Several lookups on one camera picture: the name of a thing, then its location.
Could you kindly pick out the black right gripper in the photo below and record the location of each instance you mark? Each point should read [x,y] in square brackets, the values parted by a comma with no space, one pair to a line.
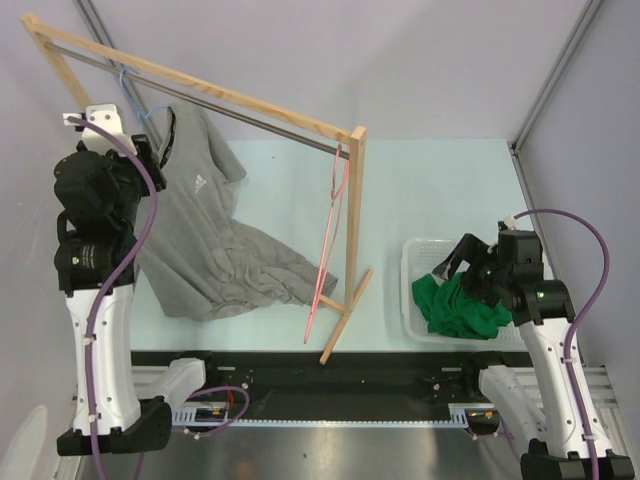
[473,250]

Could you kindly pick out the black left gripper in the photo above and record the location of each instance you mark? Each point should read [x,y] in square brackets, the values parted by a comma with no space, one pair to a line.
[149,161]

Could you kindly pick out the blue wire hanger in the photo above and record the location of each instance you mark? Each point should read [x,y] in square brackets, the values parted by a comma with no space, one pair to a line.
[143,115]

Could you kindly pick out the green t shirt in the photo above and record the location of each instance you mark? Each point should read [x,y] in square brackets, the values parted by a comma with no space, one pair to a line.
[448,311]

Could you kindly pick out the grey adidas t shirt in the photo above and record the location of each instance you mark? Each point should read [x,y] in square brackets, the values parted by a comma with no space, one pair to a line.
[200,262]

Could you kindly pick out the pink wire hanger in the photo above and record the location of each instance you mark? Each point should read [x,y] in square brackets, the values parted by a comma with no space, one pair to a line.
[340,177]

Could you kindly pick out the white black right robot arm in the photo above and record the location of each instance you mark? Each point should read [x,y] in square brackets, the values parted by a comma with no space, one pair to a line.
[561,436]

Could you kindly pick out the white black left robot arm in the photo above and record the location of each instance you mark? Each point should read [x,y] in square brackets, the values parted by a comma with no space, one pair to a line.
[100,193]

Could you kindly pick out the white perforated plastic basket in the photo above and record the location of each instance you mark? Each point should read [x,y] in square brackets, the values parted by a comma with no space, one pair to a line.
[419,257]

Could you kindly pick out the steel hanging rod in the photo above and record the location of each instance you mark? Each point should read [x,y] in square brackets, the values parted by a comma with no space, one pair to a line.
[137,79]

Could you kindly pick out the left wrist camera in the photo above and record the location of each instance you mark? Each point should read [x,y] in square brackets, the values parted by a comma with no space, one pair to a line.
[107,117]

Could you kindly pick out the wooden clothes rack frame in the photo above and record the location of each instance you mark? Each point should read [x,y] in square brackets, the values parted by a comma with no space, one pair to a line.
[57,44]

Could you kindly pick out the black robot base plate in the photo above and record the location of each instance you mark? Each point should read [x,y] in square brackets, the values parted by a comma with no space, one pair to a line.
[352,388]

